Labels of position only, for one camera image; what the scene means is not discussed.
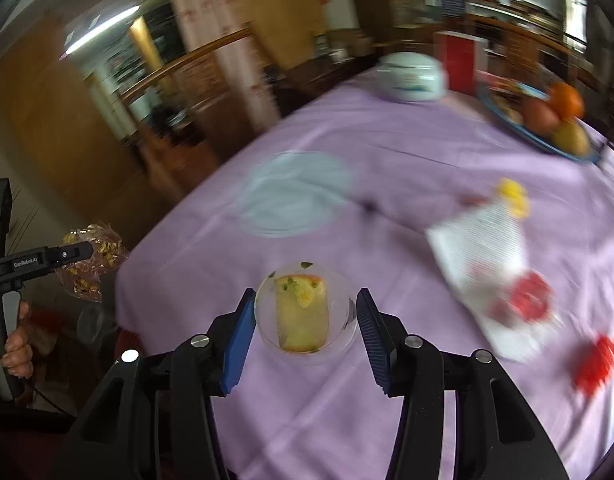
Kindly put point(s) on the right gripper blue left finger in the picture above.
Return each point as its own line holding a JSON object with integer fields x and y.
{"x": 238, "y": 333}

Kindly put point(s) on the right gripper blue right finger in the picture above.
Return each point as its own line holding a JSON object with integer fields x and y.
{"x": 379, "y": 344}

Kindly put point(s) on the clear cup with cake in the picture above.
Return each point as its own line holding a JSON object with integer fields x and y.
{"x": 306, "y": 313}

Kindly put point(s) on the floral clear plastic bag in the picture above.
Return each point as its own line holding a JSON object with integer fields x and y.
{"x": 83, "y": 279}

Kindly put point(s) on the white plastic wrapper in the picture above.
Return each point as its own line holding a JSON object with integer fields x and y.
{"x": 479, "y": 252}

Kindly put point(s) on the person's left hand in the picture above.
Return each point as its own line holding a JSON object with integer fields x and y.
{"x": 17, "y": 360}

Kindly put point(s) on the purple tablecloth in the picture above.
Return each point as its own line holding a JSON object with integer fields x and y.
{"x": 352, "y": 182}

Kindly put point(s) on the yellow yarn doll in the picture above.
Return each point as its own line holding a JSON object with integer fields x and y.
{"x": 511, "y": 192}

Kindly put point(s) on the wooden armchair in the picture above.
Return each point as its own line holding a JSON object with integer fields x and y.
{"x": 189, "y": 119}

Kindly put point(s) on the white ceramic lidded jar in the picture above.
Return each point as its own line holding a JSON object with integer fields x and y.
{"x": 411, "y": 77}

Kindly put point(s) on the wooden side desk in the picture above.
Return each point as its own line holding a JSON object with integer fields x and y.
{"x": 309, "y": 80}

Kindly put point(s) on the blue fruit plate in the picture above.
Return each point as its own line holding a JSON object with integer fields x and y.
{"x": 503, "y": 98}

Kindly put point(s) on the red apple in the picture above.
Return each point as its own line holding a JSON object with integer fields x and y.
{"x": 538, "y": 117}

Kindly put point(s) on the yellow pear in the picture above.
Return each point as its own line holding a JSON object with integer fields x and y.
{"x": 571, "y": 138}

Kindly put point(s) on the red box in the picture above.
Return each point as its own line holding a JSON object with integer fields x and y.
{"x": 464, "y": 59}

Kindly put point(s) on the orange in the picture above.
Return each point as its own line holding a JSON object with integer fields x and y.
{"x": 566, "y": 101}

